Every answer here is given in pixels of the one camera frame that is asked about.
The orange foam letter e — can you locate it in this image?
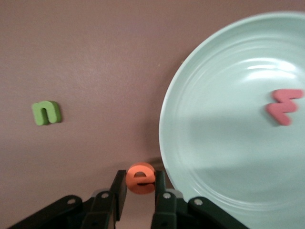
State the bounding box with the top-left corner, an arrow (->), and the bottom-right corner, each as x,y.
125,162 -> 157,195

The pale green plate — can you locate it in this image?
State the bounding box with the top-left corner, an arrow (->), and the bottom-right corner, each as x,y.
158,10 -> 305,229

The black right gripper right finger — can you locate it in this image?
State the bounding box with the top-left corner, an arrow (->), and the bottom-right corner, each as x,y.
151,170 -> 248,229

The pink foam letter m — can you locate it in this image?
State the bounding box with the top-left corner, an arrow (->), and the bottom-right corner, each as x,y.
265,89 -> 305,126

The brown table cover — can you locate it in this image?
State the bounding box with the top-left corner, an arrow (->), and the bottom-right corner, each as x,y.
0,0 -> 305,229

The green foam letter n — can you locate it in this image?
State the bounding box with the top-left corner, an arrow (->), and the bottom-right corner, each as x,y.
31,100 -> 62,126

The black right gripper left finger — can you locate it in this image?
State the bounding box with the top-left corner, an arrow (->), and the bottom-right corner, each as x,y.
7,169 -> 128,229

